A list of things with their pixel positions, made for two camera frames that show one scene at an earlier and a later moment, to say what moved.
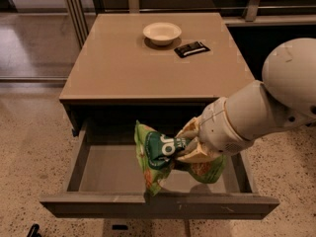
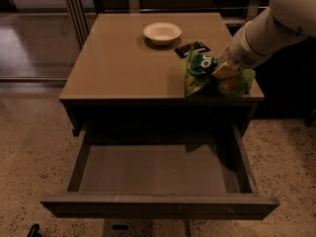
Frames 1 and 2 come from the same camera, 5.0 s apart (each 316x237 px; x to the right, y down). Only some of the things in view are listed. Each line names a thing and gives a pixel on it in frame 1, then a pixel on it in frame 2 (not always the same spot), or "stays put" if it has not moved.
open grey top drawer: [107, 182] stays put
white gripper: [217, 129] -> [241, 50]
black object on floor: [34, 231] stays put
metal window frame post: [77, 12] stays put
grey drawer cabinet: [158, 70] stays put
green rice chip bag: [157, 159] -> [197, 77]
